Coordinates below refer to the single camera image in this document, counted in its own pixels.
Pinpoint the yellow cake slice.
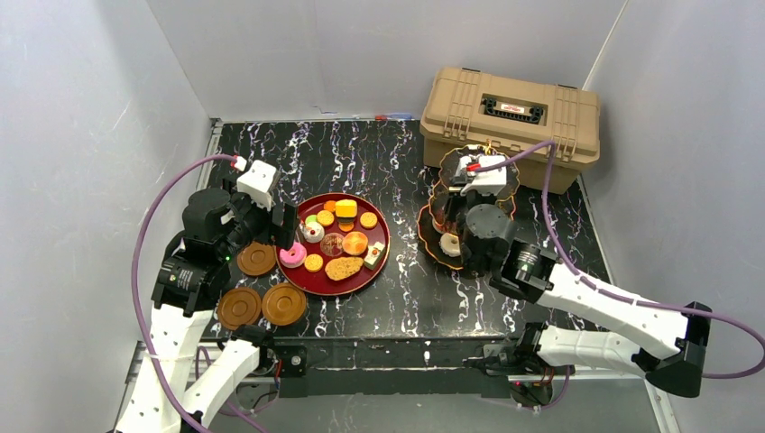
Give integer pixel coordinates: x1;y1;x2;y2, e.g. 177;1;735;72
335;198;358;219

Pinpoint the wooden coaster middle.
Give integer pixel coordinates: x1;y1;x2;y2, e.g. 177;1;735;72
262;282;307;327

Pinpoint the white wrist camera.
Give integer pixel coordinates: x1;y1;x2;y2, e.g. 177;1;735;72
236;161;281;211
452;154;507;196

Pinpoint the white frosted donut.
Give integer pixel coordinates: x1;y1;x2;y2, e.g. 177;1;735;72
439;233;461;257

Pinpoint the orange muffin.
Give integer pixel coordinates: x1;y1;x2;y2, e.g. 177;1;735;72
342;231;368;256

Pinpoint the white cream puff with cherry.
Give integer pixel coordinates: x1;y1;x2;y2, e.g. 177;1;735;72
302;221;325;244

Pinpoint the wooden coaster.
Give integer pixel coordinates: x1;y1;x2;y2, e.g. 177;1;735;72
262;282;307;327
236;242;276;277
217;287;262;331

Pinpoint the large flat brown cookie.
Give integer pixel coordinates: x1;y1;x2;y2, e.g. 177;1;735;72
324;256;364;281

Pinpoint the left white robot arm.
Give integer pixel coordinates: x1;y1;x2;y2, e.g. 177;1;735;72
115;188;299;432

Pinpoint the dark red round tray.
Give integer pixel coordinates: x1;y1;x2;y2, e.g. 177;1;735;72
277;192;391;296

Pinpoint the wooden coaster upper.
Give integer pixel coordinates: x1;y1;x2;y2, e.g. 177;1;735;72
236;242;276;277

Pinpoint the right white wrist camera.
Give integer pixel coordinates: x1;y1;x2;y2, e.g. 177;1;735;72
452;154;507;196

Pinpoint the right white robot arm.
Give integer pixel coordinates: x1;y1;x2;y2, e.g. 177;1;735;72
446;187;710;398

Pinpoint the pink frosted donut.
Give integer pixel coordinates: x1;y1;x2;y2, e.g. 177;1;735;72
278;242;308;269

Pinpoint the round yellow biscuit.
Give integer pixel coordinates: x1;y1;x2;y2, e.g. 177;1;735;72
317;210;336;227

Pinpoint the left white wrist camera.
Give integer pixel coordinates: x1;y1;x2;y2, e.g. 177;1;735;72
236;161;281;211

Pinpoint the three-tier glass cake stand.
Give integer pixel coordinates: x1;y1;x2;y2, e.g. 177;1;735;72
418;144;520;270

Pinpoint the tan plastic toolbox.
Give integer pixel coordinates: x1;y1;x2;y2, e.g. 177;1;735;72
419;67;602;194

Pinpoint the red sprinkled donut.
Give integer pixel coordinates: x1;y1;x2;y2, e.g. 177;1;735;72
431;217;447;235

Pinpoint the small decorated white cake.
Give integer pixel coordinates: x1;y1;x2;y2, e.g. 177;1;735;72
364;242;386;270

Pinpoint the wooden coaster lower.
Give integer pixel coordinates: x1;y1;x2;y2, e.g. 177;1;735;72
217;287;262;331

